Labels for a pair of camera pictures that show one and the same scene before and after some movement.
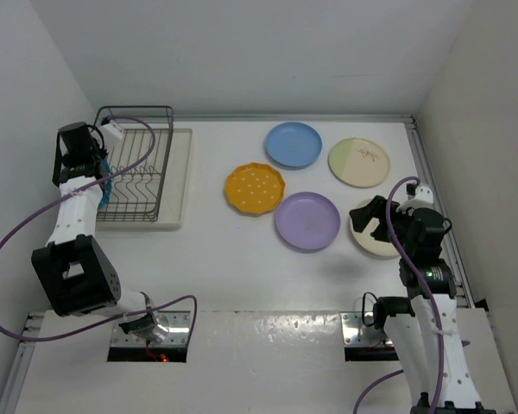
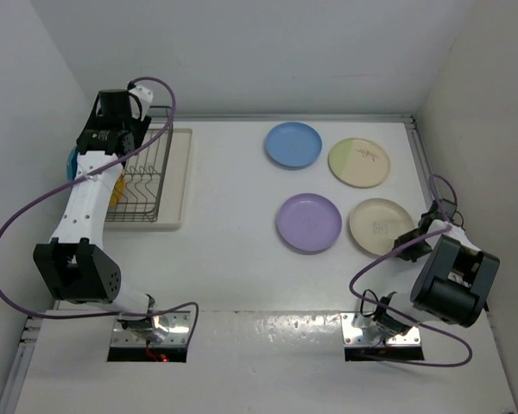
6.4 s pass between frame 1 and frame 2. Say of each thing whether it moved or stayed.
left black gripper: moved
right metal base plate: stayed
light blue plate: stayed
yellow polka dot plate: moved
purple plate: stayed
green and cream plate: stayed
